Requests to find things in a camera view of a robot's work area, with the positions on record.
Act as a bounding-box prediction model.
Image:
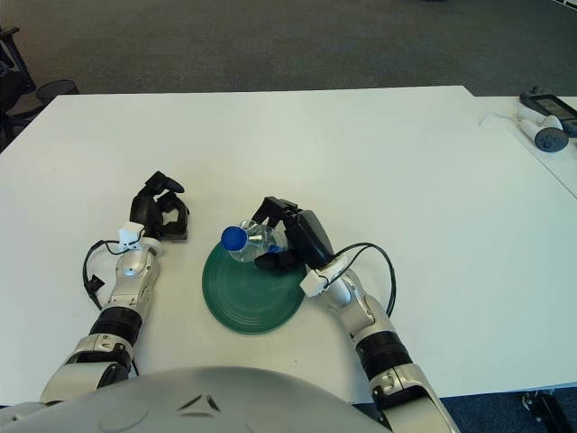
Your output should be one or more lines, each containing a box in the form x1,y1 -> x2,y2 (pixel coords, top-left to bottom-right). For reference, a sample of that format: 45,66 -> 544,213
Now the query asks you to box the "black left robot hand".
129,170 -> 190,243

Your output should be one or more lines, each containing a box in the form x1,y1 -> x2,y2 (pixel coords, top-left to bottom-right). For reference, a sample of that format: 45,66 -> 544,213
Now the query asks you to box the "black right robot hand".
252,196 -> 337,275

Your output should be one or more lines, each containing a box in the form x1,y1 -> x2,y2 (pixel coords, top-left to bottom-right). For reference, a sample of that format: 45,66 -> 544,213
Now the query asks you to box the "clear bottle with blue cap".
220,219 -> 292,263

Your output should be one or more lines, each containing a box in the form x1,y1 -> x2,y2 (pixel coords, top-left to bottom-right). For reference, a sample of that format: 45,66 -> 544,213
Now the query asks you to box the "green ribbed plate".
201,241 -> 307,336

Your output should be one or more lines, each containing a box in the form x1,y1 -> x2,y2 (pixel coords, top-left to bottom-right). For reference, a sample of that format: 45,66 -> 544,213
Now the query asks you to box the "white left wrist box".
116,220 -> 145,252

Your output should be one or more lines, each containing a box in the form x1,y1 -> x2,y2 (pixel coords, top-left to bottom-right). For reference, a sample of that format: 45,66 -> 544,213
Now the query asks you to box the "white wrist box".
116,220 -> 145,252
300,270 -> 330,299

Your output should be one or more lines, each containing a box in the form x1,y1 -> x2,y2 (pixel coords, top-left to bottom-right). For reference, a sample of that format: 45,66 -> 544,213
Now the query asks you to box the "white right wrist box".
300,270 -> 330,299

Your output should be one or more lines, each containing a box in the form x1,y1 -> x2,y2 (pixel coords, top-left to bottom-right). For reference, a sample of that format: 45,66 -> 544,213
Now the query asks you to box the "black mesh waste bin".
35,79 -> 80,103

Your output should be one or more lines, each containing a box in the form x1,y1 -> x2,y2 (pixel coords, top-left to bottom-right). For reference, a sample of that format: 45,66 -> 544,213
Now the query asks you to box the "black office chair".
0,27 -> 44,150

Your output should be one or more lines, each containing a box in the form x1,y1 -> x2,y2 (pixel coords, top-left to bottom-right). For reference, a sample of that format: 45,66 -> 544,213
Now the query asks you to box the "grey robot torso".
0,365 -> 384,433

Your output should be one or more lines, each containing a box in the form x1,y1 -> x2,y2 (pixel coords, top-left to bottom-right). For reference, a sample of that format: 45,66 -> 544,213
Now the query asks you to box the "white and grey VR controller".
517,115 -> 569,153

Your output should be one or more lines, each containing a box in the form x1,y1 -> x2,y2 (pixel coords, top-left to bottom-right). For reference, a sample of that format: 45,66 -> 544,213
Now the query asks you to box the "black table leg with caster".
521,391 -> 569,433

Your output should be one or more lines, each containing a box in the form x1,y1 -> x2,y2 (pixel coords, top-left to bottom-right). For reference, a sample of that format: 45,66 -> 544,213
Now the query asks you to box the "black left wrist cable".
82,238 -> 127,312

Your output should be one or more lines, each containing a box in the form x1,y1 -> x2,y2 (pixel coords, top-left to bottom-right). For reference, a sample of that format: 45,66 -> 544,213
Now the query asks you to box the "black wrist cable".
328,242 -> 398,319
82,238 -> 127,312

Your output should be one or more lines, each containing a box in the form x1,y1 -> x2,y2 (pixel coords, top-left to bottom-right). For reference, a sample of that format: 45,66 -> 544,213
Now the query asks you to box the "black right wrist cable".
328,242 -> 398,319

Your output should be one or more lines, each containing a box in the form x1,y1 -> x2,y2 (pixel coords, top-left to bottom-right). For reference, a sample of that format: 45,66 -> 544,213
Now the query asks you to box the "thin white strap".
478,111 -> 519,128

